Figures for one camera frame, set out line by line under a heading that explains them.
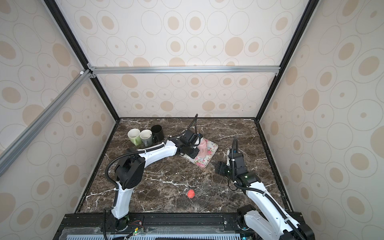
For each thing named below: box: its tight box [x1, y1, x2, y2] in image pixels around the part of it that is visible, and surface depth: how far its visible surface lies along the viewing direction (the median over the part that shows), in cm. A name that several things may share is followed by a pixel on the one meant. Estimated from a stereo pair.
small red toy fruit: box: [187, 189, 196, 199], surface depth 82 cm
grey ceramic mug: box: [139, 129, 153, 147], surface depth 100 cm
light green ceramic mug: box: [127, 128, 142, 147], surface depth 100 cm
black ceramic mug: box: [151, 124, 165, 142], surface depth 103 cm
